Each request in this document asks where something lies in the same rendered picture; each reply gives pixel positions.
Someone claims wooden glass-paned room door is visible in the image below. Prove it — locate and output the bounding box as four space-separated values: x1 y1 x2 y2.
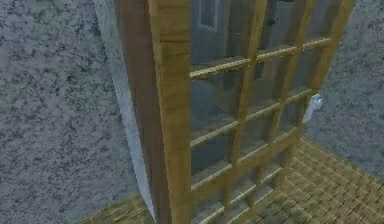
113 0 356 224

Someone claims silver door handle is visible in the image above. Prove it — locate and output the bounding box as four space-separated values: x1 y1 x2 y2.
301 93 324 125

